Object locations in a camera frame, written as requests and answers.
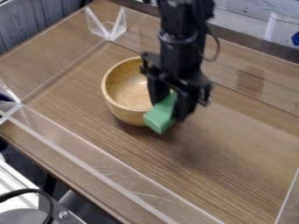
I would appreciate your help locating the clear acrylic enclosure wall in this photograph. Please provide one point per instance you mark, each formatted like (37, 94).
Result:
(224, 168)

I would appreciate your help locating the brown wooden bowl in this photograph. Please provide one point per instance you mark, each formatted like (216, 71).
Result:
(125, 93)

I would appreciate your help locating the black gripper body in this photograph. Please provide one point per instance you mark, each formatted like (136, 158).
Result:
(177, 79)

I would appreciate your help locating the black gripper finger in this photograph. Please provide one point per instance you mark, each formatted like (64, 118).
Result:
(157, 90)
(185, 103)

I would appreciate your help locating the green rectangular block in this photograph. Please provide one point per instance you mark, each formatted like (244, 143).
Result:
(159, 117)

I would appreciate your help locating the white container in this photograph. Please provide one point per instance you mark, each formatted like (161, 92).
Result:
(281, 29)

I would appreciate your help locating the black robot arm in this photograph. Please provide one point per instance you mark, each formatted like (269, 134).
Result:
(183, 32)

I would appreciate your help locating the grey metal bracket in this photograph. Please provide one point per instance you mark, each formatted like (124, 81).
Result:
(61, 214)

